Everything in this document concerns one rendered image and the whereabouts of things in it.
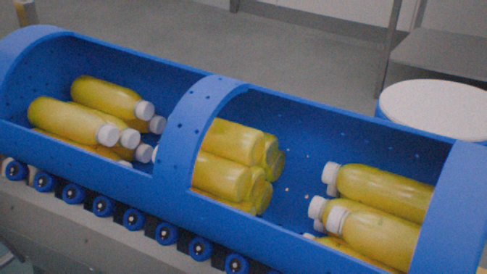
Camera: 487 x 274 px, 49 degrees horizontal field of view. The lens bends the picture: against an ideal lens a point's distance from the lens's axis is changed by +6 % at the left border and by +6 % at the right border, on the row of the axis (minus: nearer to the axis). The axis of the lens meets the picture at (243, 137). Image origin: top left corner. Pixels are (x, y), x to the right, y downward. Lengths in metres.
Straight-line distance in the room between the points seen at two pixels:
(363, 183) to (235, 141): 0.22
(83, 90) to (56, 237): 0.31
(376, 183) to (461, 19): 3.38
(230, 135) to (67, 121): 0.33
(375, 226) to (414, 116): 0.51
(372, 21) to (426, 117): 3.14
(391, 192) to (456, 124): 0.43
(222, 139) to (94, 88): 0.35
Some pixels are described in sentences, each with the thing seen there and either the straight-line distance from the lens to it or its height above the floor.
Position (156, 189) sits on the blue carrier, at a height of 1.10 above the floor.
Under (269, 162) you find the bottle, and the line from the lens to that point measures 0.94.
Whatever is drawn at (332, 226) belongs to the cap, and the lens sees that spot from 0.80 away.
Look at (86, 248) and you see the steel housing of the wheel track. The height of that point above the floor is 0.86.
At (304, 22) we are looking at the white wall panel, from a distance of 4.57.
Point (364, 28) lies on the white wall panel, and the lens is 4.38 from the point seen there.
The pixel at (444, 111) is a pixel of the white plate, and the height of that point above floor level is 1.04.
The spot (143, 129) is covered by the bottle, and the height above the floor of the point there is 1.04.
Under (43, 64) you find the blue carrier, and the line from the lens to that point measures 1.17.
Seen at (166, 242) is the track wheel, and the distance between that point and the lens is 0.97.
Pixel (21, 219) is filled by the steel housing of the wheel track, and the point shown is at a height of 0.86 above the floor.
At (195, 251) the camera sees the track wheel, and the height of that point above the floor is 0.96.
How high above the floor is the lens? 1.63
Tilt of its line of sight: 33 degrees down
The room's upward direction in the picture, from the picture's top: 2 degrees clockwise
